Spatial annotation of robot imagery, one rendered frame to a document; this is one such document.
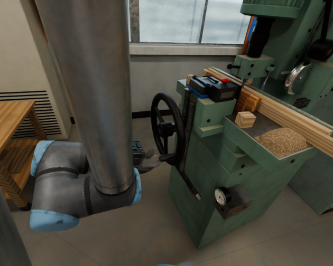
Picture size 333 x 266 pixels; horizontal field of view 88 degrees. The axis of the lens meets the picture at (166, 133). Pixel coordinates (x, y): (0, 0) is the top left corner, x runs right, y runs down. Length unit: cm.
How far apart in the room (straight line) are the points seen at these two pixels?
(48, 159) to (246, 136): 55
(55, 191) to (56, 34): 33
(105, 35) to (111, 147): 16
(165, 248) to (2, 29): 180
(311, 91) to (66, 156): 83
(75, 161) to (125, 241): 88
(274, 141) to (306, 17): 43
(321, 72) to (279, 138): 33
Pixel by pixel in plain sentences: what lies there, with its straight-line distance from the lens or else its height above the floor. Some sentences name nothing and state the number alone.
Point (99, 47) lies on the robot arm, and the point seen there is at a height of 117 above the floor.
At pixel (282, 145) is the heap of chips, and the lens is 57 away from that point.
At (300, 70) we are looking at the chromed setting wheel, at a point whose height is 106.
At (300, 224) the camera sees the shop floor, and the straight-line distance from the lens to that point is 172.
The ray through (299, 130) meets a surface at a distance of 69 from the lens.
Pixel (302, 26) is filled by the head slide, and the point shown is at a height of 118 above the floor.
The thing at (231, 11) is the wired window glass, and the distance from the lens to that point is 236.
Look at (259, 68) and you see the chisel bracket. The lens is 78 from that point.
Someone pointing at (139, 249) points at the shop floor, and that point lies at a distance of 128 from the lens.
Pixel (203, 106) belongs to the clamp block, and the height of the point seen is 95.
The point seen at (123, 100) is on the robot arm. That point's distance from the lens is 24.
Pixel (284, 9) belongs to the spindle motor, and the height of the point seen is 122.
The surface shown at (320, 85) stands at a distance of 82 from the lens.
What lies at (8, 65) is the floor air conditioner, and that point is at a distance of 184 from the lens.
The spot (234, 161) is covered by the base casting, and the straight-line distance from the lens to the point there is 67.
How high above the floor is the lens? 121
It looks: 37 degrees down
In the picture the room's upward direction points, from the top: 5 degrees clockwise
